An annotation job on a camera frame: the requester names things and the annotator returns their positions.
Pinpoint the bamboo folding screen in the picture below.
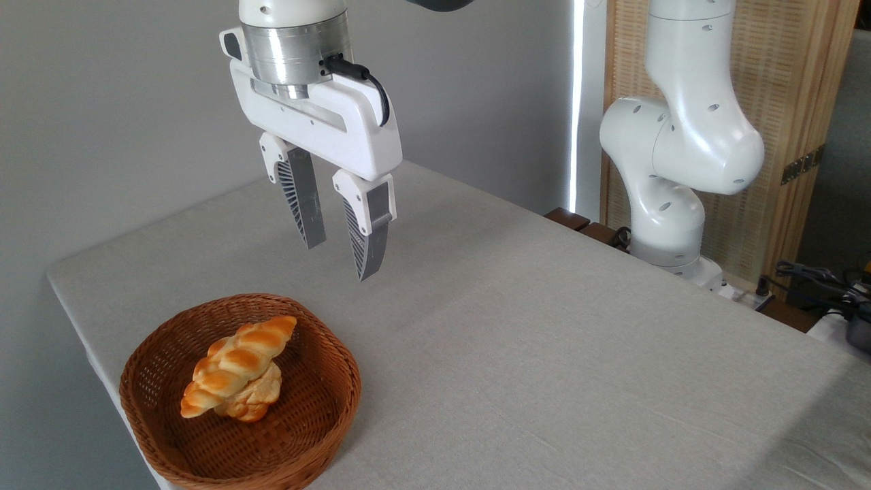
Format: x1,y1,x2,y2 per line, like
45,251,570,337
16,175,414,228
600,0,861,300

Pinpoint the bundle of dark cables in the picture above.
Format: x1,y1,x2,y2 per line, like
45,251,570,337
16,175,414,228
774,261,871,321

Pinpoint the brown wicker basket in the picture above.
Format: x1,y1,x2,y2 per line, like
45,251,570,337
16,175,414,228
119,293,362,490

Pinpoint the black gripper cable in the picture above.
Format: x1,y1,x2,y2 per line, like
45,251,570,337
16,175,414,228
325,54,391,128

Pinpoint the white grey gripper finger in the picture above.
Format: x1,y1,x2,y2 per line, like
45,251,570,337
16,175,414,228
332,170,397,282
259,133,327,250

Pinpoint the dark metal screen hinge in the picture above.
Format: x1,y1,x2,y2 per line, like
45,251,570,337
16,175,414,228
781,144,825,186

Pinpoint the grey tablecloth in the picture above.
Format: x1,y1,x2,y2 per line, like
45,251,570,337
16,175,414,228
46,160,871,490

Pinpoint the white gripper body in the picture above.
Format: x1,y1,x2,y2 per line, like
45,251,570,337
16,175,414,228
230,60,403,182

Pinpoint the brown wooden block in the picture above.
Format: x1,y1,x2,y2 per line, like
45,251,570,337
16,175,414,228
578,222,630,252
544,208,591,232

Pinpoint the long twisted bread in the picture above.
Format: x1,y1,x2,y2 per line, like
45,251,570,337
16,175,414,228
180,315,298,419

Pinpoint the white power strip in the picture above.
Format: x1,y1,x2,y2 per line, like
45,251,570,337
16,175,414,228
714,276,776,312

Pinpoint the small round bread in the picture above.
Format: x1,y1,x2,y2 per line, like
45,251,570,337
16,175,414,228
214,363,282,423

